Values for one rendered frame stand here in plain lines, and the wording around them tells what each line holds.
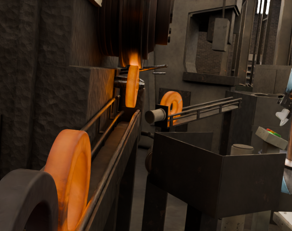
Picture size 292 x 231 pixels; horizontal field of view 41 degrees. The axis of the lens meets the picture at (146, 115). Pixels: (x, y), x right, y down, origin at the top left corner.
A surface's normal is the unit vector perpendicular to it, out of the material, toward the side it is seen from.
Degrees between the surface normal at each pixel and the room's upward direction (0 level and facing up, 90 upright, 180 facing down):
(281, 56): 90
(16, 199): 28
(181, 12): 90
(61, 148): 33
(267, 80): 90
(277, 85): 90
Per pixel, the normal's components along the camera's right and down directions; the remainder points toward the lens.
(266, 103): 0.20, 0.14
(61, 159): 0.04, -0.62
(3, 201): 0.06, -0.79
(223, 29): -0.29, 0.08
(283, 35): -0.06, 0.11
